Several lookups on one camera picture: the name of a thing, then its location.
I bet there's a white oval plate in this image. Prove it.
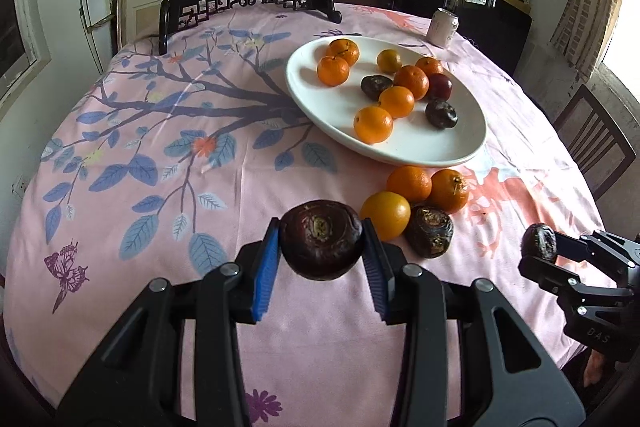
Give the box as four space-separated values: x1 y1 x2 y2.
285 36 488 168

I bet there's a small yellowish mandarin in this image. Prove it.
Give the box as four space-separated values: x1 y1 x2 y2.
376 49 404 74

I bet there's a black flat screen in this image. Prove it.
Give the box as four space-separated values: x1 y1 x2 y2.
392 0 532 75

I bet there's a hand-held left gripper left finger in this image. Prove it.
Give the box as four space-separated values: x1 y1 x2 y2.
57 217 281 427

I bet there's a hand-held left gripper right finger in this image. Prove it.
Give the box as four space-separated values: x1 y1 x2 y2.
361 217 586 427

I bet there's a dark wooden slatted chair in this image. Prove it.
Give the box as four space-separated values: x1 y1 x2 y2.
552 84 637 202

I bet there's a person's right hand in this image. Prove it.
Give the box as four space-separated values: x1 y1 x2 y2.
582 352 607 388

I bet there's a smooth red-purple passion fruit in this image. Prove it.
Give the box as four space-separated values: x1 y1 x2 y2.
426 74 453 102

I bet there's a dark wrinkled passion fruit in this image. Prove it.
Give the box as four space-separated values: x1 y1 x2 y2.
361 75 394 102
425 99 459 130
278 201 364 281
522 222 558 264
404 205 455 259

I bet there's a pink floral tablecloth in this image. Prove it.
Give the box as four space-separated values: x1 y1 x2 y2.
2 2 608 423

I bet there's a white window frame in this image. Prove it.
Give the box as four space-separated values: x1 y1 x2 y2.
0 0 53 108

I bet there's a white drink can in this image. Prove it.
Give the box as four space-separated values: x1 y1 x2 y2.
426 8 459 48

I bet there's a yellowish orange mandarin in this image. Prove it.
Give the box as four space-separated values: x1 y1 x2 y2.
360 191 412 242

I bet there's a beige framed board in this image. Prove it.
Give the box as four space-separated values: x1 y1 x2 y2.
116 0 223 52

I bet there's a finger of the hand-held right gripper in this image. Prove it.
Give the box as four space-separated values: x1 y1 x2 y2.
552 231 640 260
518 257 628 303

